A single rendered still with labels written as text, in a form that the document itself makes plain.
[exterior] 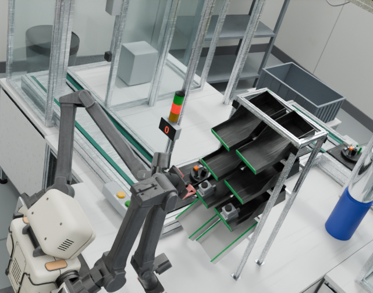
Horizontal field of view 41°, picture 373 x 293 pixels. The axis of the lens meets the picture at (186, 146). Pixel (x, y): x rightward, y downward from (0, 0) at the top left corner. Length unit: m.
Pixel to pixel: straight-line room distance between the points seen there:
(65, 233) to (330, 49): 4.97
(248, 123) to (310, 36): 4.43
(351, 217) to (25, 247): 1.67
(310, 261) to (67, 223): 1.38
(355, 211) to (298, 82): 2.11
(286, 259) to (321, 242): 0.28
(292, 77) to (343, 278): 2.40
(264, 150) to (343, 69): 4.23
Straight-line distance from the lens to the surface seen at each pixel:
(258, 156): 1.96
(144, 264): 1.77
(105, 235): 2.39
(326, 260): 2.71
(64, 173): 1.97
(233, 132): 2.03
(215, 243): 2.26
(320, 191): 3.12
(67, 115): 2.01
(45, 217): 1.77
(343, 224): 2.79
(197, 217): 2.32
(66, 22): 2.96
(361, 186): 2.66
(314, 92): 4.53
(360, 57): 5.99
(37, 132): 3.03
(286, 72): 4.64
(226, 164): 2.11
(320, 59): 6.34
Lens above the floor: 2.62
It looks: 35 degrees down
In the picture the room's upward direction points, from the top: 17 degrees clockwise
